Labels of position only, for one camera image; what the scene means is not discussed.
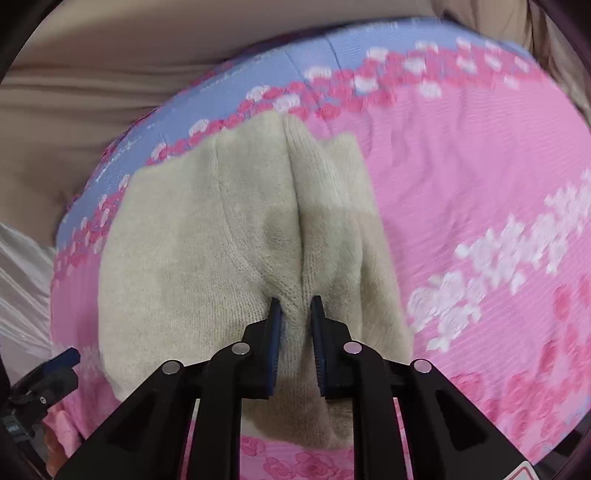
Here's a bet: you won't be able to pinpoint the pink floral bed sheet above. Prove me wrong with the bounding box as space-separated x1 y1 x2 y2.
46 19 590 479

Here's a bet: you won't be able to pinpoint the cream knit sweater black hearts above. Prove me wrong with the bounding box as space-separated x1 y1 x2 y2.
98 112 413 449

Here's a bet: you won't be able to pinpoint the white satin fabric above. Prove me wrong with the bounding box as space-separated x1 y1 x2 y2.
0 225 55 383

